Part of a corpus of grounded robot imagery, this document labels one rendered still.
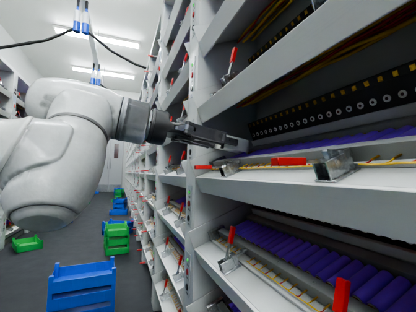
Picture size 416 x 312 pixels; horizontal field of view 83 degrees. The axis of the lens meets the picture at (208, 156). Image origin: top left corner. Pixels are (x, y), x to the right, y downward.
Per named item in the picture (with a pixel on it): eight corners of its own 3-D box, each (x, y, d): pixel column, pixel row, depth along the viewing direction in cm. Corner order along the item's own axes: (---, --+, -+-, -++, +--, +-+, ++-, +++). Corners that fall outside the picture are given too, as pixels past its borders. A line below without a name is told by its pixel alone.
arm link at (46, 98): (119, 121, 56) (109, 164, 47) (43, 104, 50) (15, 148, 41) (127, 82, 49) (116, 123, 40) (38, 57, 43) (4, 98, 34)
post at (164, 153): (153, 311, 127) (164, -3, 140) (151, 302, 136) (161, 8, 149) (189, 305, 134) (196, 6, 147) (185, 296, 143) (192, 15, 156)
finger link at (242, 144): (222, 134, 55) (223, 134, 54) (248, 140, 57) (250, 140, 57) (220, 147, 55) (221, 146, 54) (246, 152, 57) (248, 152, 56)
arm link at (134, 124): (124, 103, 53) (150, 110, 55) (115, 142, 52) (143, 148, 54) (125, 90, 45) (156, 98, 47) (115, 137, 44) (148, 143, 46)
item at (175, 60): (195, 14, 81) (181, -26, 80) (164, 79, 137) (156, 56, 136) (244, 7, 88) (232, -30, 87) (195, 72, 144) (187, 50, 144)
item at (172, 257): (188, 318, 73) (173, 277, 72) (158, 254, 130) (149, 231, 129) (242, 284, 80) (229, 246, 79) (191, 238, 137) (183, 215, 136)
